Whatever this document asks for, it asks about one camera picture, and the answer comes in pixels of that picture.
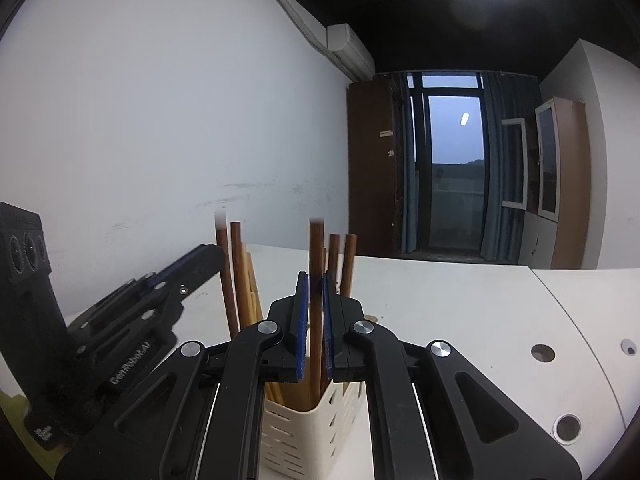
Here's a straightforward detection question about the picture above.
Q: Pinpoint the dark brown wooden cabinet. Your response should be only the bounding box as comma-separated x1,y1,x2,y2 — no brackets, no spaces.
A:
347,80,401,257

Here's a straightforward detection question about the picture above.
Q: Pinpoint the brown glass-door cabinet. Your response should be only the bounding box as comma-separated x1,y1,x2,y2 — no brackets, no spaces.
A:
517,96,593,271

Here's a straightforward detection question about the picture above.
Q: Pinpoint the blue-grey curtain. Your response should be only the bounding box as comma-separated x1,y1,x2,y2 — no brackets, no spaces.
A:
479,72,543,265

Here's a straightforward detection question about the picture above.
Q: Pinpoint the dark brown chopstick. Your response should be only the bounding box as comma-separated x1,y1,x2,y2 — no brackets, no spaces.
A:
307,217,325,408
230,221,253,331
339,233,358,298
214,210,241,340

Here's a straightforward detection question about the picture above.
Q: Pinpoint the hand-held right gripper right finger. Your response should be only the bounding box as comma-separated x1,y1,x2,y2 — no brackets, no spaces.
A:
322,272,583,480

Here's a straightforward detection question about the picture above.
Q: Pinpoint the white framed window sash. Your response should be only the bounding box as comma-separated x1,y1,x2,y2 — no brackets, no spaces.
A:
500,117,529,210

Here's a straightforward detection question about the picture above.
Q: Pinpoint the cream perforated utensil holder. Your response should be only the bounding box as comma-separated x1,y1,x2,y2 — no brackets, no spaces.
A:
260,282,378,480

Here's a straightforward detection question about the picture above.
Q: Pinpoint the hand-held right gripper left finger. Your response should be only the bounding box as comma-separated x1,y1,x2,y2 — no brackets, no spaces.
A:
55,271,308,480

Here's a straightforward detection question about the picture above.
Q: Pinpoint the white wall air conditioner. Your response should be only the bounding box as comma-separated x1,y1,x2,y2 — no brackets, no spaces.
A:
327,22,376,81

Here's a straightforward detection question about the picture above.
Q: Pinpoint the dark framed glass door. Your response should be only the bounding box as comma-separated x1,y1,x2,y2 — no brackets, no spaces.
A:
400,72,488,261

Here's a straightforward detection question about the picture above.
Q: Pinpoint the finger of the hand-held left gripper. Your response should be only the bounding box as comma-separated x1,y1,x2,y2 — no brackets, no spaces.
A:
67,245,203,332
75,245,224,361

